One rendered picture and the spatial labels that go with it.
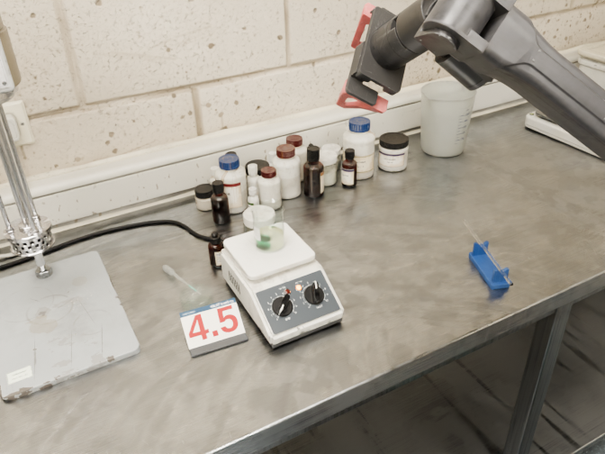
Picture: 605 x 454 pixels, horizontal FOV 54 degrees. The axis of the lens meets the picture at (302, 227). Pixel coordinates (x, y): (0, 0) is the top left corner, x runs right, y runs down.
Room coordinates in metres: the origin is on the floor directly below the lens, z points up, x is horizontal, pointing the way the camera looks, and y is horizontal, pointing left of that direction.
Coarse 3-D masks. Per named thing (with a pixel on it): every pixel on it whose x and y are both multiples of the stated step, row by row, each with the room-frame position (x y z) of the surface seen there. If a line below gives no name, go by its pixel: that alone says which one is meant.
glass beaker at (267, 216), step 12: (252, 204) 0.81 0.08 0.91; (264, 204) 0.83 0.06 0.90; (276, 204) 0.82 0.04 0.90; (252, 216) 0.80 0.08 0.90; (264, 216) 0.83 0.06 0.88; (276, 216) 0.78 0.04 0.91; (264, 228) 0.78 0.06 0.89; (276, 228) 0.78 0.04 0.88; (264, 240) 0.78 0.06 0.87; (276, 240) 0.78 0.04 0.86
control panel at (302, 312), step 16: (320, 272) 0.76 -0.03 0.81; (272, 288) 0.72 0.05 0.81; (288, 288) 0.72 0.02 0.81; (304, 288) 0.73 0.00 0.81; (304, 304) 0.70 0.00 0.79; (320, 304) 0.71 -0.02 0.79; (336, 304) 0.71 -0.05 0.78; (272, 320) 0.67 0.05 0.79; (288, 320) 0.68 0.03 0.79; (304, 320) 0.68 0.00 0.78
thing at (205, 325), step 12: (204, 312) 0.70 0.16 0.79; (216, 312) 0.70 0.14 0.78; (228, 312) 0.71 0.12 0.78; (192, 324) 0.68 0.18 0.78; (204, 324) 0.69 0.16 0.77; (216, 324) 0.69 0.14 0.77; (228, 324) 0.69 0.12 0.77; (240, 324) 0.70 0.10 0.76; (192, 336) 0.67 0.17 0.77; (204, 336) 0.67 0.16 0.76; (216, 336) 0.68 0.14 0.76
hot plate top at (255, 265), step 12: (288, 228) 0.85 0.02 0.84; (228, 240) 0.82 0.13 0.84; (240, 240) 0.82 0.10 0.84; (252, 240) 0.82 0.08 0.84; (288, 240) 0.82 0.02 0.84; (300, 240) 0.82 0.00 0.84; (240, 252) 0.78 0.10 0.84; (252, 252) 0.78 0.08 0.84; (264, 252) 0.78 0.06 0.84; (276, 252) 0.78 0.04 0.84; (288, 252) 0.78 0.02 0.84; (300, 252) 0.78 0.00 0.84; (312, 252) 0.78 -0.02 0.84; (240, 264) 0.75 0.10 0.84; (252, 264) 0.75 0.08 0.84; (264, 264) 0.75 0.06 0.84; (276, 264) 0.75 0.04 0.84; (288, 264) 0.75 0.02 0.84; (300, 264) 0.76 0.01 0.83; (252, 276) 0.72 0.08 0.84; (264, 276) 0.73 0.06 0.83
